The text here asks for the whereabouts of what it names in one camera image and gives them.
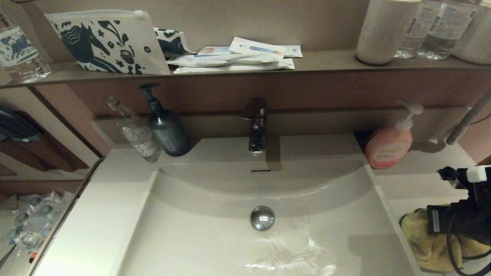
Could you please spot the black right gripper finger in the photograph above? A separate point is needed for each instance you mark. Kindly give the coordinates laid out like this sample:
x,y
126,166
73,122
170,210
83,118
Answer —
x,y
439,219

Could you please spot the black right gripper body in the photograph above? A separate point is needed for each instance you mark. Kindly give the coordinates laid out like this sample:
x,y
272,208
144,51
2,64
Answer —
x,y
475,218

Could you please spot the yellow cloth with black backing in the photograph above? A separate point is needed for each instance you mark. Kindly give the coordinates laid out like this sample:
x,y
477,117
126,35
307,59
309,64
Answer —
x,y
429,241

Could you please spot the chrome faucet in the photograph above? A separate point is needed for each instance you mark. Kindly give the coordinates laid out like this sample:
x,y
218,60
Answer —
x,y
257,134

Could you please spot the white sink basin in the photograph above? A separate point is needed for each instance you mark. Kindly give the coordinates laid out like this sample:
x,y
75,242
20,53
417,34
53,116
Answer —
x,y
191,237

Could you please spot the pink soap pump bottle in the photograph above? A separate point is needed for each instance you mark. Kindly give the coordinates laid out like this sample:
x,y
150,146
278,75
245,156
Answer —
x,y
386,149

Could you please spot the chrome drain stopper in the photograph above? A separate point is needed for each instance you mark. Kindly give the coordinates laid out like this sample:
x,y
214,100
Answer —
x,y
262,217

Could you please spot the white ceramic cup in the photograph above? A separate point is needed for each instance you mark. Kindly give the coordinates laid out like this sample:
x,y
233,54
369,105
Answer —
x,y
383,30
477,34

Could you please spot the clear water bottle white label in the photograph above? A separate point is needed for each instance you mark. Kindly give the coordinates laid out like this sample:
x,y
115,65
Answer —
x,y
443,34
414,34

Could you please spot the small white packet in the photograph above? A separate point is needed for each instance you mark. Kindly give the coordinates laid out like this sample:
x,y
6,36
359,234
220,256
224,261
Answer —
x,y
294,51

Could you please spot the white packet blue orange stripe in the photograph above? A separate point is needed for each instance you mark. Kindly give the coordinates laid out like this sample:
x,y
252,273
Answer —
x,y
257,48

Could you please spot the flat white packet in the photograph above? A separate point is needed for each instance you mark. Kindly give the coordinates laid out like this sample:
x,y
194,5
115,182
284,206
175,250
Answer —
x,y
230,68

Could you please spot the long white wrapped packet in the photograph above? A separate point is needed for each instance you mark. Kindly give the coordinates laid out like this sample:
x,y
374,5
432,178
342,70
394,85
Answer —
x,y
214,60

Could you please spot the white packet peach print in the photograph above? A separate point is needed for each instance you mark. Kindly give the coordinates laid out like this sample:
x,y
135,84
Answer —
x,y
214,50

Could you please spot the dark grey pump bottle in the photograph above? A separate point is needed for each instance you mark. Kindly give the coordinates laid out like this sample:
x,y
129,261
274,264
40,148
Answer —
x,y
168,134

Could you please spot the empty clear plastic bottle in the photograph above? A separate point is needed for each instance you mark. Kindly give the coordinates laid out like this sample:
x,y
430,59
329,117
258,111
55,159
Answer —
x,y
141,140

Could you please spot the small white horse print pouch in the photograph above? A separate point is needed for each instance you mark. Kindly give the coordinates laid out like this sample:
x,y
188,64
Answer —
x,y
171,41

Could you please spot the large white horse print pouch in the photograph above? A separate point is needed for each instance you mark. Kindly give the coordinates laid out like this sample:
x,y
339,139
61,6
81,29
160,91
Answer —
x,y
113,42

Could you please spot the shrink-wrapped water bottle pack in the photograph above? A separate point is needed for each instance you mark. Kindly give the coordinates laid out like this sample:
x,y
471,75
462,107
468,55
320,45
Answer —
x,y
34,222

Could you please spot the dark blue bag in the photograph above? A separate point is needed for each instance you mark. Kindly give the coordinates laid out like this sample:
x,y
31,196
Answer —
x,y
19,129

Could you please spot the water bottle blue horse label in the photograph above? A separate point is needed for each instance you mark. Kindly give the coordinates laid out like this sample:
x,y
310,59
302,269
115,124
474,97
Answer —
x,y
19,50

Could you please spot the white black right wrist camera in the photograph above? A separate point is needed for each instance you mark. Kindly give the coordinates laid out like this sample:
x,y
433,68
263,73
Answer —
x,y
466,176

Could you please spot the brown wall shelf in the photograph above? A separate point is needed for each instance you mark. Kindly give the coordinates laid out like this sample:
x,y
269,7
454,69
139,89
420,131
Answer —
x,y
326,61

